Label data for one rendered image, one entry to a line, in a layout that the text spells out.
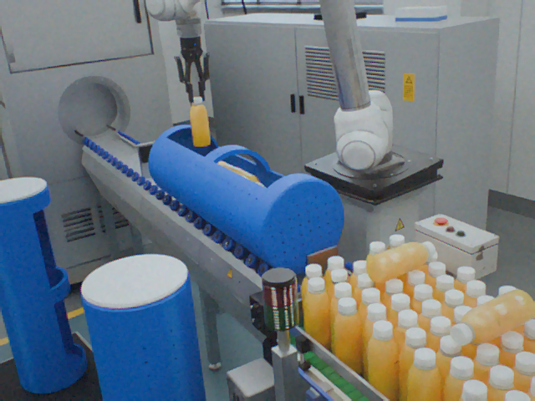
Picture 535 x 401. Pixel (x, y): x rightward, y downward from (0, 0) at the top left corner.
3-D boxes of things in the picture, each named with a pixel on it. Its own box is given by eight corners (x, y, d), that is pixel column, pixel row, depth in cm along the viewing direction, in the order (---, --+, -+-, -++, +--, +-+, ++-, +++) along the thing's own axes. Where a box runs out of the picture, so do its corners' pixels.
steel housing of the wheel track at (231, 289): (135, 185, 359) (125, 130, 346) (371, 366, 183) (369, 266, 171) (87, 197, 345) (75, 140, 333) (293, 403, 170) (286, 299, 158)
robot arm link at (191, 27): (170, 20, 216) (173, 37, 218) (180, 20, 208) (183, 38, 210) (194, 17, 220) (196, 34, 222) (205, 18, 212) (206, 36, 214)
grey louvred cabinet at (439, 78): (271, 184, 532) (257, 12, 479) (484, 261, 370) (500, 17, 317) (220, 200, 502) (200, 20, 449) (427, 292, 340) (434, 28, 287)
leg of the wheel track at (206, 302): (217, 362, 294) (203, 246, 271) (223, 368, 289) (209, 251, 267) (207, 366, 291) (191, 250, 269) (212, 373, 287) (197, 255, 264)
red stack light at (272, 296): (285, 286, 115) (284, 268, 113) (304, 300, 109) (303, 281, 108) (257, 296, 112) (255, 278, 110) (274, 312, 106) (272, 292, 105)
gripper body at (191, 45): (196, 33, 221) (199, 59, 224) (175, 36, 217) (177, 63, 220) (205, 35, 215) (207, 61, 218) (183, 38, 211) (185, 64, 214)
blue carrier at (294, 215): (219, 181, 251) (206, 116, 240) (349, 253, 180) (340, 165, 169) (156, 203, 239) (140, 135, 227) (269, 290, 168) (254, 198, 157)
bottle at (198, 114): (211, 141, 234) (206, 99, 228) (210, 146, 227) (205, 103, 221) (194, 143, 234) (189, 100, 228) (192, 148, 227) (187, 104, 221)
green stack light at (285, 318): (287, 308, 116) (285, 286, 115) (305, 323, 111) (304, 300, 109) (258, 320, 113) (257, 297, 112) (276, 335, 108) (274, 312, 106)
